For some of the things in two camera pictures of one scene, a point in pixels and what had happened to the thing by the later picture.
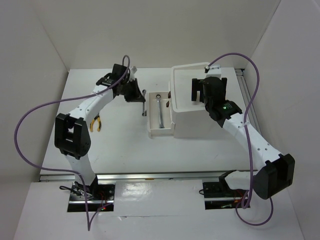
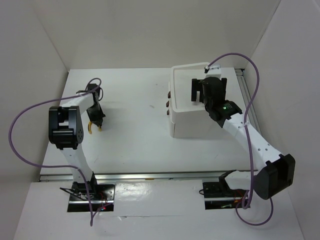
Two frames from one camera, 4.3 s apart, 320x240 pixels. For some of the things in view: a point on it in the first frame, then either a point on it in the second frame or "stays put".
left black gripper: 136,96 to 98,118
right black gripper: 196,86 stays put
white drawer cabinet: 191,118 stays put
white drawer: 167,104 stays put
